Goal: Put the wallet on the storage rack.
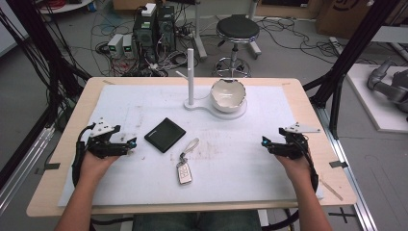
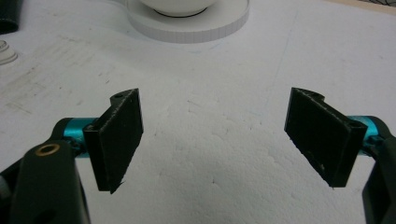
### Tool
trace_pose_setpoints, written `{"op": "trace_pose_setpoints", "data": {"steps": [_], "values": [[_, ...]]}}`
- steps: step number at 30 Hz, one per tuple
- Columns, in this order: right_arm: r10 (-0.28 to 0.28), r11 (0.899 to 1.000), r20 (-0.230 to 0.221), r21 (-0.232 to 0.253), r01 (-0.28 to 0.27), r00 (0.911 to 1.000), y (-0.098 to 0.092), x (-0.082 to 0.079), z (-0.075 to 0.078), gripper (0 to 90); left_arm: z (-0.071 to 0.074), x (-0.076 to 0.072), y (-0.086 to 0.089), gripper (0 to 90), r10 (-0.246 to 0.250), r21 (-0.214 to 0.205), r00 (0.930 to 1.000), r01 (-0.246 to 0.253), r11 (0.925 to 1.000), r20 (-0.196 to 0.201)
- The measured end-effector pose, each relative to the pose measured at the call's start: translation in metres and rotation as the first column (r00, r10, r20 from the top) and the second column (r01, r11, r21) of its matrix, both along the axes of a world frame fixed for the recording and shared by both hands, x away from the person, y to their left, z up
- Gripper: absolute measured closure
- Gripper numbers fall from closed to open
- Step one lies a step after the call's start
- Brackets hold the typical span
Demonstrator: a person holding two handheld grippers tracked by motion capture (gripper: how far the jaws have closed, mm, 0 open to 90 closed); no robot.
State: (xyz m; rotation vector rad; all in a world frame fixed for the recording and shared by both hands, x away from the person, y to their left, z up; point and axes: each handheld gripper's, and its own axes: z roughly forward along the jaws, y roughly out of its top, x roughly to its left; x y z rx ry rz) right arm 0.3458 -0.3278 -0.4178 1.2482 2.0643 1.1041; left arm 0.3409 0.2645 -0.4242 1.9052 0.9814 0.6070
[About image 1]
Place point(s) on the wooden table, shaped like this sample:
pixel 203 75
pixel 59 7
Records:
pixel 320 112

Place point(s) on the black computer tower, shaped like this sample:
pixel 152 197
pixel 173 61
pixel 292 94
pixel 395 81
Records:
pixel 166 27
pixel 145 35

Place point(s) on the cardboard box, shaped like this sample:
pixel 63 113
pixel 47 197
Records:
pixel 340 16

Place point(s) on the person's left hand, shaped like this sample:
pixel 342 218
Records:
pixel 96 165

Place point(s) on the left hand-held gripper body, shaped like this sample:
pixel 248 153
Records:
pixel 101 144

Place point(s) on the person's legs in jeans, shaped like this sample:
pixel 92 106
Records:
pixel 197 221

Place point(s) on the white box on computer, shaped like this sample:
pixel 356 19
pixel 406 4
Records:
pixel 148 9

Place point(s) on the small white power unit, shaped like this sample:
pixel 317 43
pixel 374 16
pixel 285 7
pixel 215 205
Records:
pixel 127 45
pixel 115 45

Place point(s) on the black tape piece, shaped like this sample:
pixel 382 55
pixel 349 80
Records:
pixel 52 166
pixel 338 164

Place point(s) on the person's right hand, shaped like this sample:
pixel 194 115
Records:
pixel 295 170

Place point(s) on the white stand with post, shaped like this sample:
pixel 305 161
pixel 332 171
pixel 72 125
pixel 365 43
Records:
pixel 191 77

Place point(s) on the black tape cross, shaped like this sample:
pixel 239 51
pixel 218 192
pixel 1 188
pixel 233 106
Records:
pixel 343 215

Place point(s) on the white table mat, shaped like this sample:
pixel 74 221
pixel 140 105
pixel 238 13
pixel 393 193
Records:
pixel 224 179

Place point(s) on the white eggshell-shaped bowl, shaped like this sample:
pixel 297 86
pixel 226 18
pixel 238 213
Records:
pixel 228 95

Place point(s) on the white floor board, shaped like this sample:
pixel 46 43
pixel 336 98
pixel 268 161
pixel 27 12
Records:
pixel 369 102

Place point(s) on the black round stool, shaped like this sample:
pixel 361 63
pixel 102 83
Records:
pixel 238 29

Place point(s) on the black square wallet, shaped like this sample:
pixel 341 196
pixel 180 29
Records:
pixel 165 134

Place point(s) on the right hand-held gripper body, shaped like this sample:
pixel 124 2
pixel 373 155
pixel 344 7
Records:
pixel 293 144

